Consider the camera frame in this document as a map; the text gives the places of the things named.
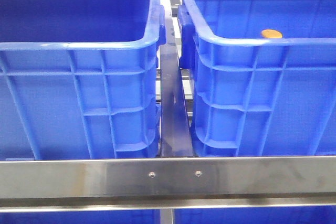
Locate yellow push button raised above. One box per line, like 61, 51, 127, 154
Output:
261, 29, 283, 39

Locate blue source bin with buttons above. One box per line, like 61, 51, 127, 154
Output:
1, 0, 165, 161

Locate blue destination bin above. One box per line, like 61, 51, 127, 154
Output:
179, 0, 335, 157

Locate steel centre divider bar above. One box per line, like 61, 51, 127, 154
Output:
160, 0, 194, 157

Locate lower blue bin left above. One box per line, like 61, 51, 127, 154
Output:
1, 210, 161, 223

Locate lower blue bin right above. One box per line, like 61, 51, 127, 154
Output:
175, 206, 335, 223

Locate steel front rail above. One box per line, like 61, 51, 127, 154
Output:
1, 156, 335, 212

